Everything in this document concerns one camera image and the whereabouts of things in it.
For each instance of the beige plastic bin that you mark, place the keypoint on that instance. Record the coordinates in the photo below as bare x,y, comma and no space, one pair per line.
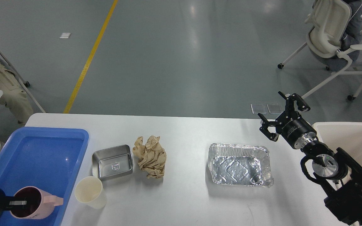
357,144

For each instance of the pink mug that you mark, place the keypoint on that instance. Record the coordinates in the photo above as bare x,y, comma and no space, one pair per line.
39,204

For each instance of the blue plastic tray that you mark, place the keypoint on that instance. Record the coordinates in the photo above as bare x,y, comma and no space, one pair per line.
47,158

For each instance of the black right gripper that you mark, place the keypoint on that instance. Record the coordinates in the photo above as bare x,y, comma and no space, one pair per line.
290,124

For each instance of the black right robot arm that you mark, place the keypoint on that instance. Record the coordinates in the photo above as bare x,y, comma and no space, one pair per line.
339,174

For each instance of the white office chair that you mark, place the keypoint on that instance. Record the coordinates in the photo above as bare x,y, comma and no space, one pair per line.
330,19

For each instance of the aluminium foil container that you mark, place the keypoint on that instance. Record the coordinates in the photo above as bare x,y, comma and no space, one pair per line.
239,165

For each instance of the small stainless steel tray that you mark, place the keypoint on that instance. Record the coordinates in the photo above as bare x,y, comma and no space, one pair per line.
111,163

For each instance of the brown paper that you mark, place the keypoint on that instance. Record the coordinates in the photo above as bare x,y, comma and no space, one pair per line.
151,156

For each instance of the white paper cup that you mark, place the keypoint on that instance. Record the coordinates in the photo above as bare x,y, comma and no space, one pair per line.
90,191

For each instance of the seated person in jeans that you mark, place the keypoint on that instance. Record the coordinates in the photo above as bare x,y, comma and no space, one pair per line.
351,36

